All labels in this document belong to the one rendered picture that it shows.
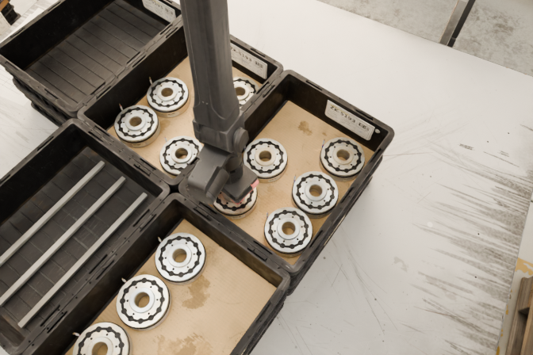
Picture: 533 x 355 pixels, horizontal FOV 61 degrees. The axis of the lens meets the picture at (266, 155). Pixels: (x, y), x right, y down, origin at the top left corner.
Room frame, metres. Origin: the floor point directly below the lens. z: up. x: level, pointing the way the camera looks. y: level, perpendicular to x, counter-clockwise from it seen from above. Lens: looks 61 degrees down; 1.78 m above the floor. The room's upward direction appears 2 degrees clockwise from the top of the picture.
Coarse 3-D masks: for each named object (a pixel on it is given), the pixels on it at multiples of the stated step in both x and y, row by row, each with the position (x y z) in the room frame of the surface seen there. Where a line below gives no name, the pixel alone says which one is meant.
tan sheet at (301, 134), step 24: (288, 120) 0.62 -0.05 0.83; (312, 120) 0.62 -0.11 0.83; (288, 144) 0.55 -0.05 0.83; (312, 144) 0.56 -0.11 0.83; (360, 144) 0.56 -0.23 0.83; (288, 168) 0.49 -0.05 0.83; (312, 168) 0.49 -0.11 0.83; (264, 192) 0.43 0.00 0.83; (288, 192) 0.43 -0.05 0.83; (312, 192) 0.43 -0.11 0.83; (264, 216) 0.37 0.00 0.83; (264, 240) 0.31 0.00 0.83
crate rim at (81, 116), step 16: (176, 32) 0.81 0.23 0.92; (272, 64) 0.72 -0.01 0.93; (272, 80) 0.67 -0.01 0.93; (96, 96) 0.61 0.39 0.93; (256, 96) 0.62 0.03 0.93; (80, 112) 0.56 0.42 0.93; (96, 128) 0.52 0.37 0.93; (144, 160) 0.45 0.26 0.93; (192, 160) 0.45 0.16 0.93; (160, 176) 0.41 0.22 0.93
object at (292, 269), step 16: (304, 80) 0.67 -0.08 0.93; (336, 96) 0.63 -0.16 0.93; (352, 112) 0.59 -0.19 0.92; (384, 128) 0.54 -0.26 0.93; (384, 144) 0.50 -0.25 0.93; (352, 192) 0.39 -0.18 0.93; (208, 208) 0.35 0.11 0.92; (336, 208) 0.35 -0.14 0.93; (224, 224) 0.31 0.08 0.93; (256, 240) 0.28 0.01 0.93; (320, 240) 0.28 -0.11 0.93; (272, 256) 0.25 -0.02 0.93; (304, 256) 0.25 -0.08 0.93; (288, 272) 0.22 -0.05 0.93
